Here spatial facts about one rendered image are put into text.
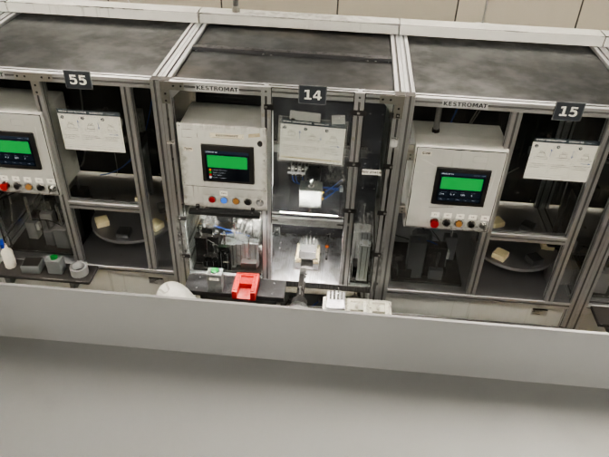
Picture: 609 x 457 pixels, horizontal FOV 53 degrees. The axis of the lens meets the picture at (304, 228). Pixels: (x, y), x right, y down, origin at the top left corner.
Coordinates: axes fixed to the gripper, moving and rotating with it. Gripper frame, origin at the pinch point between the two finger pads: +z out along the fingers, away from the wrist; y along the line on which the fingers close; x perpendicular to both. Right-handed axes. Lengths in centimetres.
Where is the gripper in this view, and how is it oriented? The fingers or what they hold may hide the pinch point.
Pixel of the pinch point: (302, 278)
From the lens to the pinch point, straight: 304.0
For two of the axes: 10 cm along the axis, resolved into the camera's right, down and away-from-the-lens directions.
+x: -10.0, -0.8, 0.5
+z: 0.9, -5.9, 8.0
